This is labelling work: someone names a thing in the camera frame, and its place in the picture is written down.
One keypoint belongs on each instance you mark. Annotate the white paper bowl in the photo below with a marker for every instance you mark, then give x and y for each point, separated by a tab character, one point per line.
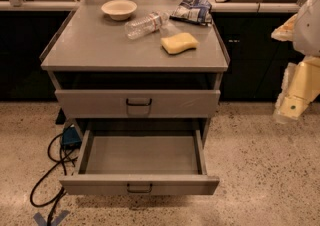
119	10

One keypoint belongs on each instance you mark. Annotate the grey upper drawer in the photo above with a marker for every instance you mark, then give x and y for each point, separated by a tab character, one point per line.
138	103

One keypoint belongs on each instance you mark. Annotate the grey open lower drawer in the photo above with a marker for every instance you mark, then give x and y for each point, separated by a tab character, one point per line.
132	163

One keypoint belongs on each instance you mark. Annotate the blue white snack bag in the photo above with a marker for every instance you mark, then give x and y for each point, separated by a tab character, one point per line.
193	11

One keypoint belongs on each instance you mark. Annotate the blue power box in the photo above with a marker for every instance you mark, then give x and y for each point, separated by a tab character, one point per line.
70	139

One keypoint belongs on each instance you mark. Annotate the clear plastic water bottle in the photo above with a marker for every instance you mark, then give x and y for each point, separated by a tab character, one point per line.
148	24

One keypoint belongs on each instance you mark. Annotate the yellow sponge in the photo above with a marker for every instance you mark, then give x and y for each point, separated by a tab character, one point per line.
179	43

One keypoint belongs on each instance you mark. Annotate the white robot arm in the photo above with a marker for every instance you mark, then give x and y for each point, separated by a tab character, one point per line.
302	29

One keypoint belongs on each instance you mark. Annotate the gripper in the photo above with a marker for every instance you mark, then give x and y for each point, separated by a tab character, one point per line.
308	31

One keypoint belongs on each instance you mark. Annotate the grey metal drawer cabinet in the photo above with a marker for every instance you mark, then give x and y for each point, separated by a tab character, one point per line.
93	53

